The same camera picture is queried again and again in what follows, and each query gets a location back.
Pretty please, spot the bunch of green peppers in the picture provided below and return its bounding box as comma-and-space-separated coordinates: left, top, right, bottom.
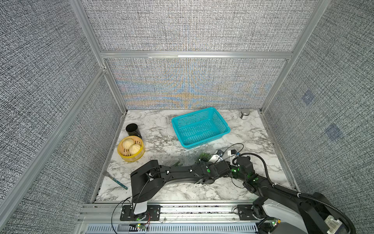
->
198, 153, 212, 162

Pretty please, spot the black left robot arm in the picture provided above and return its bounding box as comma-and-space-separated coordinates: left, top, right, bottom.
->
130, 160, 238, 215

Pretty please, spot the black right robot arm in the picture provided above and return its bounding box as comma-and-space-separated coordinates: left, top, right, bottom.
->
231, 153, 356, 234

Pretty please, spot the teal plastic basket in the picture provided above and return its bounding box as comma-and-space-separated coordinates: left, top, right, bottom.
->
171, 107, 231, 149

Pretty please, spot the small metal tin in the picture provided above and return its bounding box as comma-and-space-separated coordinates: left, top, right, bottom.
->
240, 108, 251, 120

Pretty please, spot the yellow bamboo steamer basket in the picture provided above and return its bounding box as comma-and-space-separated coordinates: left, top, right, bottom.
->
117, 136, 145, 162

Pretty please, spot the pale steamed bun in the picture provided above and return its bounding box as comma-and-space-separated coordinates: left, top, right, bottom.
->
121, 138, 135, 150

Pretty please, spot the black mug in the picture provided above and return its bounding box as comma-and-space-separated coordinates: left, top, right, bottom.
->
125, 123, 142, 138

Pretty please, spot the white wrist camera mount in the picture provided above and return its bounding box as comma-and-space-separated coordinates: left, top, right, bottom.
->
213, 150, 238, 164

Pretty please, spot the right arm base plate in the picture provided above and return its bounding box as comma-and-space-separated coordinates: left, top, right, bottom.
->
237, 204, 263, 221

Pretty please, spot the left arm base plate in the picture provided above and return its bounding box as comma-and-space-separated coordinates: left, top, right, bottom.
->
119, 204, 161, 222

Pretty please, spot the teal handled utensil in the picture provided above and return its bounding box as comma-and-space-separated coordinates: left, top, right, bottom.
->
102, 171, 128, 190

